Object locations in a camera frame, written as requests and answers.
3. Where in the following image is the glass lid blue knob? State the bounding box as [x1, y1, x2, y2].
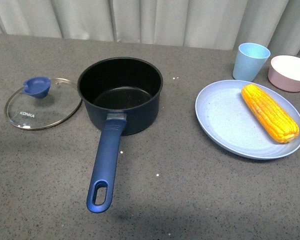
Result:
[4, 76, 82, 131]

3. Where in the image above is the dark blue saucepan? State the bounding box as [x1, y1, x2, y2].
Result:
[77, 57, 163, 214]

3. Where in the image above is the light blue plate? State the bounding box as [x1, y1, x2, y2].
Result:
[195, 80, 300, 160]

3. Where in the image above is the grey curtain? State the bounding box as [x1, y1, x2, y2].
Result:
[0, 0, 300, 56]

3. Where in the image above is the yellow corn cob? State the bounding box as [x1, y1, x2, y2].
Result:
[241, 84, 300, 144]

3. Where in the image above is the light blue cup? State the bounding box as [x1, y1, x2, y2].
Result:
[232, 42, 271, 82]

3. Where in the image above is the pink bowl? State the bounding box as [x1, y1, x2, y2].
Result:
[268, 55, 300, 93]

